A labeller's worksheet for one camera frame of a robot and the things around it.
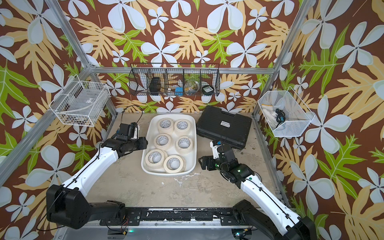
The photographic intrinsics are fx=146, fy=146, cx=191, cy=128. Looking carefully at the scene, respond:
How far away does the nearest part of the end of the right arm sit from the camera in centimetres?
59

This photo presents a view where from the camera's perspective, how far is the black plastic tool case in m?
0.98

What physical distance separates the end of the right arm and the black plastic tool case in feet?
0.94
